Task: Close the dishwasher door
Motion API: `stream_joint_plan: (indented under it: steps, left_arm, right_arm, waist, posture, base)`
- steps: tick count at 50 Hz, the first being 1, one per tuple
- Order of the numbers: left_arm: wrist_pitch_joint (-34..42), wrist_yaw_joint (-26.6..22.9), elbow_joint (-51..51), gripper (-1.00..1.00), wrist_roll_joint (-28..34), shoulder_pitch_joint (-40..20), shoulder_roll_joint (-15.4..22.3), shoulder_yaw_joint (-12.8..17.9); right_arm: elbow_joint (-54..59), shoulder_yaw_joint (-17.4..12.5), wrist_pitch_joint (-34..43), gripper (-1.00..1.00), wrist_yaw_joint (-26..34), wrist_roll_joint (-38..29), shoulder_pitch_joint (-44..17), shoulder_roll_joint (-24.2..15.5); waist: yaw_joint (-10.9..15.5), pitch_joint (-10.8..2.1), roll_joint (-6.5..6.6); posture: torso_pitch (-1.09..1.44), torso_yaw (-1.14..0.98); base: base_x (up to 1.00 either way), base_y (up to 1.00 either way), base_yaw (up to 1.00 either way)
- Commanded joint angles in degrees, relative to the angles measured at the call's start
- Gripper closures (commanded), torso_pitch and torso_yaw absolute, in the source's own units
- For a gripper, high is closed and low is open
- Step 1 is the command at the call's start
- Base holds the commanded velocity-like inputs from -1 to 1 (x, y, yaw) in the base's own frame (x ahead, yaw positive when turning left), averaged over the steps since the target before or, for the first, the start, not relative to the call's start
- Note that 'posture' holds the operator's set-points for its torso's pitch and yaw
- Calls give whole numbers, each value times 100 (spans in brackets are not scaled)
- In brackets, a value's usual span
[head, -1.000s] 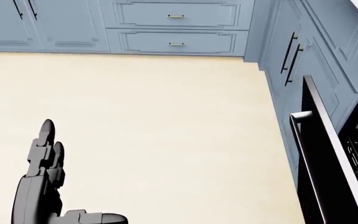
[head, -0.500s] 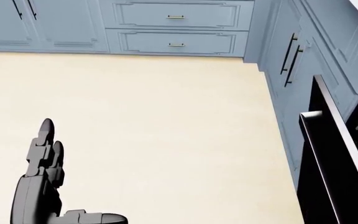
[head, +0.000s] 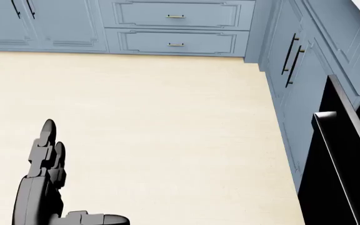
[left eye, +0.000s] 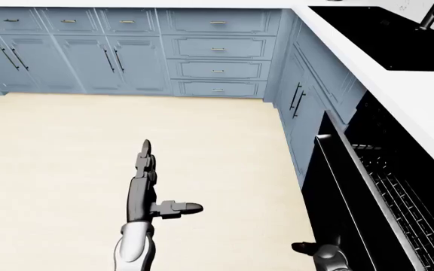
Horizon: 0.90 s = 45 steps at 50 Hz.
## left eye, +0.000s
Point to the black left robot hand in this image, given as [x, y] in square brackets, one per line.
[138, 197]

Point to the black kitchen sink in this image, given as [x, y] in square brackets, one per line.
[382, 36]

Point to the black dishwasher body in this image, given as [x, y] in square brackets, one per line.
[409, 141]

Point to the small blue cabinet drawer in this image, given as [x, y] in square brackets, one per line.
[17, 26]
[128, 28]
[70, 27]

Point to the black dishwasher door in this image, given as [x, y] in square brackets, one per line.
[352, 214]

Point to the wide blue cabinet drawer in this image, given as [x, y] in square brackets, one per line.
[217, 29]
[219, 42]
[219, 84]
[219, 65]

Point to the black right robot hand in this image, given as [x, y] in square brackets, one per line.
[328, 257]

